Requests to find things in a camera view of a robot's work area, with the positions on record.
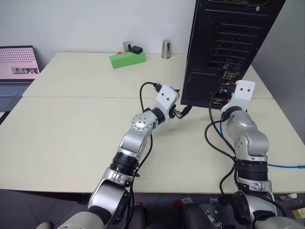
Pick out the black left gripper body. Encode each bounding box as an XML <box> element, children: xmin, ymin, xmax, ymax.
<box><xmin>170</xmin><ymin>104</ymin><xmax>183</xmax><ymax>119</ymax></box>

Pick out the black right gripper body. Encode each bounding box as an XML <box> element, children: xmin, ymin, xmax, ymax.
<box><xmin>224</xmin><ymin>83</ymin><xmax>237</xmax><ymax>102</ymax></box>

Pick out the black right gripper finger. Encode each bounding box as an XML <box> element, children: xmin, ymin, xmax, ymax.
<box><xmin>213</xmin><ymin>94</ymin><xmax>230</xmax><ymax>106</ymax></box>

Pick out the blue ethernet cable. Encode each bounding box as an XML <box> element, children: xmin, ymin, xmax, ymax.
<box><xmin>219</xmin><ymin>87</ymin><xmax>305</xmax><ymax>171</ymax></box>

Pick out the black computer tower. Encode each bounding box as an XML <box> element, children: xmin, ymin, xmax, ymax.
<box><xmin>180</xmin><ymin>0</ymin><xmax>287</xmax><ymax>111</ymax></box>

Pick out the tall metal cylinder cup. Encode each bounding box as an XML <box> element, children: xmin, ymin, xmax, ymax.
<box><xmin>161</xmin><ymin>39</ymin><xmax>173</xmax><ymax>60</ymax></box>

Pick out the green rectangular box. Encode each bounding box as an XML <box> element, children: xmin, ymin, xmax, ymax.
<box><xmin>109</xmin><ymin>51</ymin><xmax>147</xmax><ymax>71</ymax></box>

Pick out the small black box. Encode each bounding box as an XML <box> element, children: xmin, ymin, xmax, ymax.
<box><xmin>130</xmin><ymin>45</ymin><xmax>144</xmax><ymax>55</ymax></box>

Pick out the small white red scrap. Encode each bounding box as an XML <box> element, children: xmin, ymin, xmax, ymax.
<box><xmin>278</xmin><ymin>192</ymin><xmax>298</xmax><ymax>201</ymax></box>

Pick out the yellow scrap on floor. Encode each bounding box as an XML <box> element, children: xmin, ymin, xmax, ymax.
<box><xmin>291</xmin><ymin>208</ymin><xmax>305</xmax><ymax>219</ymax></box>

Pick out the open grey laptop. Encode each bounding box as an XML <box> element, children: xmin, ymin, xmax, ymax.
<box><xmin>0</xmin><ymin>45</ymin><xmax>41</xmax><ymax>125</ymax></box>

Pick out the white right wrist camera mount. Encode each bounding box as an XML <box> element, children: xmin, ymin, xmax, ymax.
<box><xmin>228</xmin><ymin>80</ymin><xmax>256</xmax><ymax>112</ymax></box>

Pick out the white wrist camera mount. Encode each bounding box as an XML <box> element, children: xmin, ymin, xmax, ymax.
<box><xmin>228</xmin><ymin>80</ymin><xmax>256</xmax><ymax>112</ymax></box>
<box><xmin>153</xmin><ymin>84</ymin><xmax>180</xmax><ymax>124</ymax></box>

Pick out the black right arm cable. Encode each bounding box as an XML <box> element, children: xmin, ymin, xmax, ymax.
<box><xmin>204</xmin><ymin>87</ymin><xmax>240</xmax><ymax>199</ymax></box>

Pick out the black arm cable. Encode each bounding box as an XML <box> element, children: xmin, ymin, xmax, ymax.
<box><xmin>204</xmin><ymin>87</ymin><xmax>240</xmax><ymax>199</ymax></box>
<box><xmin>127</xmin><ymin>82</ymin><xmax>163</xmax><ymax>229</ymax></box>

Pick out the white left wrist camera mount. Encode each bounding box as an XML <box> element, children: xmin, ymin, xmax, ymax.
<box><xmin>153</xmin><ymin>84</ymin><xmax>180</xmax><ymax>124</ymax></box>

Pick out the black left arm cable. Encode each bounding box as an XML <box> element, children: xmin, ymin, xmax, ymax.
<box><xmin>127</xmin><ymin>82</ymin><xmax>163</xmax><ymax>229</ymax></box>

